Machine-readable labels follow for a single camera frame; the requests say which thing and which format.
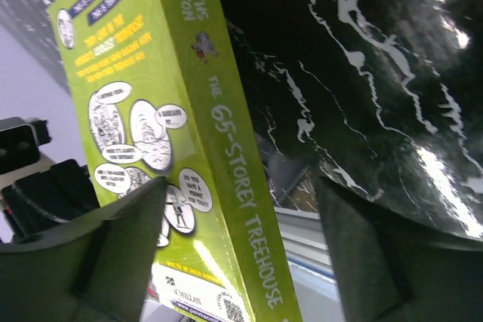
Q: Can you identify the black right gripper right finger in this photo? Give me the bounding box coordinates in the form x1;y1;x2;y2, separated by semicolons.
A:
315;176;482;321

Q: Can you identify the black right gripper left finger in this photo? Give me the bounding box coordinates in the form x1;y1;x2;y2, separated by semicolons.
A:
1;177;167;321

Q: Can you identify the lime green treehouse book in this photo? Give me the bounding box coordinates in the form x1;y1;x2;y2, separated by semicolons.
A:
49;0;301;321

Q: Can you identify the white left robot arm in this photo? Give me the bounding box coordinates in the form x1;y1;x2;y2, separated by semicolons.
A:
1;117;100;244

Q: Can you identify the black marble pattern mat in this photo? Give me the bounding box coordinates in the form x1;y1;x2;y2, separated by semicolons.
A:
0;0;483;240

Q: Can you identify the aluminium mounting rail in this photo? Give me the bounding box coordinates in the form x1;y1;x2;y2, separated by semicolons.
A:
275;207;337;286

